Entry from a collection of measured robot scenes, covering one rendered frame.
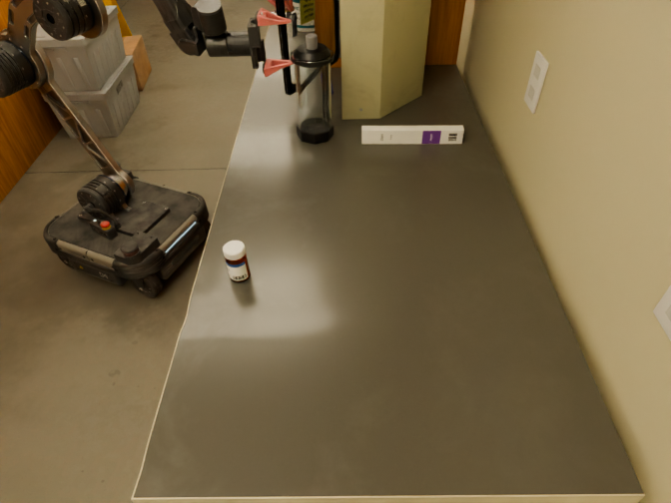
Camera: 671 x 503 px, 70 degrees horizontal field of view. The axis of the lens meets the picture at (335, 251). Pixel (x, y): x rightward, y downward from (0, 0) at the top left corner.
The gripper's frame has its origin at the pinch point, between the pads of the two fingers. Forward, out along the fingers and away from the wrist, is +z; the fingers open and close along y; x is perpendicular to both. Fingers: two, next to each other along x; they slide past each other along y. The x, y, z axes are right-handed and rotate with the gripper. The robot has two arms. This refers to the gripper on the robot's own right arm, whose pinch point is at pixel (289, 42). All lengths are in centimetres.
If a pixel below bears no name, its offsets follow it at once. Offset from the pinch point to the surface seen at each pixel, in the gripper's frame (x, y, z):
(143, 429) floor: -38, -120, -60
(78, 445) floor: -44, -121, -82
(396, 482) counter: -93, -27, 20
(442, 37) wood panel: 46, -16, 47
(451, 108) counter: 15, -25, 46
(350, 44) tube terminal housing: 8.7, -3.9, 15.2
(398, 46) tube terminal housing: 13.6, -6.4, 28.3
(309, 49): -0.8, -1.4, 4.8
